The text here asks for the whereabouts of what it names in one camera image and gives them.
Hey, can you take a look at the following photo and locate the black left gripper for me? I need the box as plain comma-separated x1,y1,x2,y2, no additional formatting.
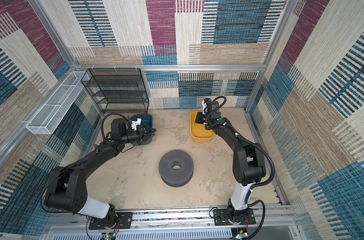
121,125,156,146

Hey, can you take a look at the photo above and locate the yellow plastic bin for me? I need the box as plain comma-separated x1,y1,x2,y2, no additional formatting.
190,111,215,143

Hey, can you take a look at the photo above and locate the grey perforated cable spool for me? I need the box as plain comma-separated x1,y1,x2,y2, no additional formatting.
159,150,194,188

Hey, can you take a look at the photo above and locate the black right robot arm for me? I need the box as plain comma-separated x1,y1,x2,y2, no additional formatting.
195,96,275,225

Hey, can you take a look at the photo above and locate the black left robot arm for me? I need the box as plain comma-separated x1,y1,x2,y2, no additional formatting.
44,114,157,225

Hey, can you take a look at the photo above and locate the teal plastic bin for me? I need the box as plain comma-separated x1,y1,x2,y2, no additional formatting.
130,114,154,146

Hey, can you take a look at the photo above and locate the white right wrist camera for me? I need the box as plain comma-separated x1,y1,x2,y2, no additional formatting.
202,98,209,115

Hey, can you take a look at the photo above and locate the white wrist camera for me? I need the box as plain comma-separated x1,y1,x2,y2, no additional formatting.
202,98,209,115
130,118,142,131

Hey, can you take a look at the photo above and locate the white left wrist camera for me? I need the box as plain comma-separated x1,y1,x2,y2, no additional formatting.
130,118,142,131

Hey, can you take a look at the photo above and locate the black wire mesh shelf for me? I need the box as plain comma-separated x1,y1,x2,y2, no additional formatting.
81,68,149,114

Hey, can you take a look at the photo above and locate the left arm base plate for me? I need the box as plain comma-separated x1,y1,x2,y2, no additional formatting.
88,212,133,230

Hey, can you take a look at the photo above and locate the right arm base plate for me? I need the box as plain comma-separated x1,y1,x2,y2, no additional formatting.
212,208,256,226

